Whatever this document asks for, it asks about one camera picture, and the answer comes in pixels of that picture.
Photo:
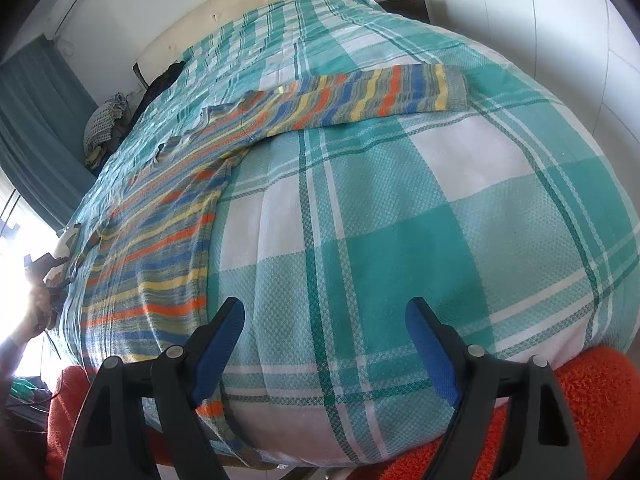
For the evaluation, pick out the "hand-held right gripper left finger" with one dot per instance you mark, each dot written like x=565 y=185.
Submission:
x=215 y=360

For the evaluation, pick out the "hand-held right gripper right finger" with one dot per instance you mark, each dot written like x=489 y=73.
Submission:
x=435 y=355

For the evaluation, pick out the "multicolour striped knit sweater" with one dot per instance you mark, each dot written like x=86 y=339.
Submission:
x=165 y=260

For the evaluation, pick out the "person's left forearm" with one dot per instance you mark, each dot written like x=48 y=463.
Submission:
x=9 y=365

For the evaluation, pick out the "dark clothes pile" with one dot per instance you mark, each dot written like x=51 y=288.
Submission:
x=162 y=82

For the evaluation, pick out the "person's left hand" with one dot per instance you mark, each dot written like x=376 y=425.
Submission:
x=32 y=310

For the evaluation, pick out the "teal white plaid blanket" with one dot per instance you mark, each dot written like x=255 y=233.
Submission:
x=380 y=240

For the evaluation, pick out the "green cloth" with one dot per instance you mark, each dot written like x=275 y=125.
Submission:
x=27 y=392

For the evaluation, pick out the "teal window curtain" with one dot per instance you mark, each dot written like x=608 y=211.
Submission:
x=40 y=125

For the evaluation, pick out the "orange fuzzy blanket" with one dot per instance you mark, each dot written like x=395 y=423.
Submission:
x=590 y=410

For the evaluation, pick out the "cream padded headboard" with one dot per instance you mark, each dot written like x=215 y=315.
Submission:
x=240 y=5

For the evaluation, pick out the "dark bedside table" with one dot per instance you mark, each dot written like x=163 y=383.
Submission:
x=407 y=7

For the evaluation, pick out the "white wall air conditioner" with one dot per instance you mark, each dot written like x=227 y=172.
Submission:
x=75 y=0

